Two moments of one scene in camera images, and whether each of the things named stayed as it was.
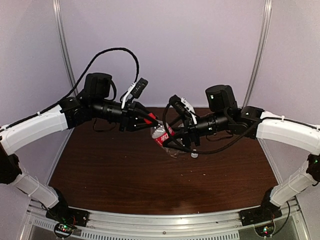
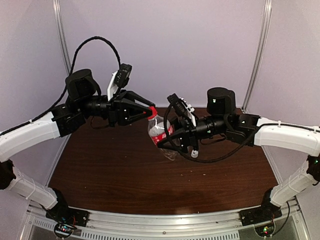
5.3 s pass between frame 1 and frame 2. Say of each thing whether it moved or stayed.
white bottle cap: stayed
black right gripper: stayed
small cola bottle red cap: moved
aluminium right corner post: stayed
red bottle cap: moved
